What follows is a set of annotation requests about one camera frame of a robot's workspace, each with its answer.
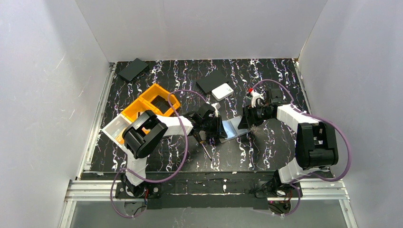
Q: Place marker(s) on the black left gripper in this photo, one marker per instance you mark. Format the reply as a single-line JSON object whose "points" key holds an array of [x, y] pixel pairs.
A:
{"points": [[213, 126]]}

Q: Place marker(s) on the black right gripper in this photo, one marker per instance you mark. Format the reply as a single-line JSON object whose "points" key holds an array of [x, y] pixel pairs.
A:
{"points": [[247, 117]]}

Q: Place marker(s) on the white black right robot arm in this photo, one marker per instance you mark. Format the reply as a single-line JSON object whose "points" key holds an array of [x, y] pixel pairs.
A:
{"points": [[315, 146]]}

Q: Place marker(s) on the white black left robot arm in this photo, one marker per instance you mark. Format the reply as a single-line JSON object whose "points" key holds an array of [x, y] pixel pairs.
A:
{"points": [[143, 135]]}

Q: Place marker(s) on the black card in bin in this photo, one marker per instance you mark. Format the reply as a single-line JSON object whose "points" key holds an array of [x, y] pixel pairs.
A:
{"points": [[161, 104]]}

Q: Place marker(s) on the yellow black screwdriver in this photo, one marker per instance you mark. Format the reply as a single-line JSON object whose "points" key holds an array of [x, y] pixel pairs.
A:
{"points": [[205, 150]]}

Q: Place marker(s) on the white rectangular box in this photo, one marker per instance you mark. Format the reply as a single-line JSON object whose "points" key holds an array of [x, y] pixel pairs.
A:
{"points": [[222, 92]]}

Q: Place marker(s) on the black flat box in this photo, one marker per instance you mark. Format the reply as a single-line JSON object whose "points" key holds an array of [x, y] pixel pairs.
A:
{"points": [[211, 81]]}

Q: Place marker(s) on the yellow plastic bin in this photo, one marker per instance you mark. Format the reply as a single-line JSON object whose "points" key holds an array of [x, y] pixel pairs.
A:
{"points": [[143, 103]]}

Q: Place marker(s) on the white plastic bin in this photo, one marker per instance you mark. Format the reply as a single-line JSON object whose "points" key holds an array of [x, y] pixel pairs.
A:
{"points": [[114, 129]]}

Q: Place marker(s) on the black flat pad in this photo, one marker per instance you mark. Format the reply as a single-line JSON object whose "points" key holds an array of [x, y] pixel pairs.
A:
{"points": [[133, 70]]}

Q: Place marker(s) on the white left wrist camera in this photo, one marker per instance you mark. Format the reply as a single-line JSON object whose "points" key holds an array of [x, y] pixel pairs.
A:
{"points": [[216, 107]]}

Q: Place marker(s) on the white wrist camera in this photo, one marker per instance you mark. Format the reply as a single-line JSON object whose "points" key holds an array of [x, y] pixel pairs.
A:
{"points": [[216, 107], [255, 97]]}

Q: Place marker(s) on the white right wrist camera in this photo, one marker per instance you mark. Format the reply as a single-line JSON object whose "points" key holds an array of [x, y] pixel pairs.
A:
{"points": [[255, 97]]}

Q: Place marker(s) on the aluminium left side rail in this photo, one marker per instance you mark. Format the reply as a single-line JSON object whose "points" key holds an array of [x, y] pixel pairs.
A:
{"points": [[85, 163]]}

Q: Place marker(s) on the aluminium rail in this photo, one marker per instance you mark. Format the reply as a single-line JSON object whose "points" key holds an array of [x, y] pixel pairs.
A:
{"points": [[104, 190], [85, 163]]}

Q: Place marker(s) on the aluminium front rail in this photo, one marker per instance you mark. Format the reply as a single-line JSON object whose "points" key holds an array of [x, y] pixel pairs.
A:
{"points": [[104, 190]]}

